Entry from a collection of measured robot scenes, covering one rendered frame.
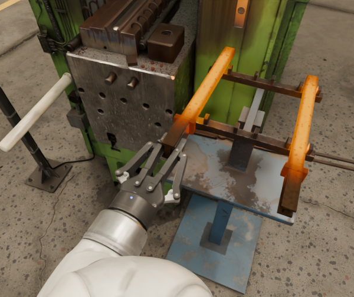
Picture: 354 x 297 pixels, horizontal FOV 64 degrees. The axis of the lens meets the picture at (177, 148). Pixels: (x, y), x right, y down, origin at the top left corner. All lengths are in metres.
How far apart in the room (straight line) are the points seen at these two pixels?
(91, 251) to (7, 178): 1.60
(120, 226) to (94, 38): 0.71
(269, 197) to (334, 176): 1.10
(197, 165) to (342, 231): 1.07
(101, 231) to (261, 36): 0.76
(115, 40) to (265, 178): 0.64
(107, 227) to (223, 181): 0.52
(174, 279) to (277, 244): 1.38
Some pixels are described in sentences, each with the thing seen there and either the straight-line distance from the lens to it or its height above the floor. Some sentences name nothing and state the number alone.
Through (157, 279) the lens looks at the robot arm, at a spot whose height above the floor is 1.20.
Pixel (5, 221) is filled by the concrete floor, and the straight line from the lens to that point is 1.84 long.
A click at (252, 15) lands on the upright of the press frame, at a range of 0.95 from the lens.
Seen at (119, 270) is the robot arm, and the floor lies 1.18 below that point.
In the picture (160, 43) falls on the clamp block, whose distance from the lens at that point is 0.90.
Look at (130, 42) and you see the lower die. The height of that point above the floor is 0.96.
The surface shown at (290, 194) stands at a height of 0.97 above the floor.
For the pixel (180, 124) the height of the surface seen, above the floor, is 1.03.
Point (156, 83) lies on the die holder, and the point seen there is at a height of 0.88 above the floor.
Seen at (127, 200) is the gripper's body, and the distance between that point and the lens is 0.46.
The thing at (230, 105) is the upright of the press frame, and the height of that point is 0.67.
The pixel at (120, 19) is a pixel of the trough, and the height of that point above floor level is 0.99.
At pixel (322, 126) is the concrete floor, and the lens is 2.21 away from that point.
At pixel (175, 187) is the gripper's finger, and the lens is 0.50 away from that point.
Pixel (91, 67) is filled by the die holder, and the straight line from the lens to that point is 1.01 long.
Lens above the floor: 1.45
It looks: 52 degrees down
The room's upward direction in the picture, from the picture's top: straight up
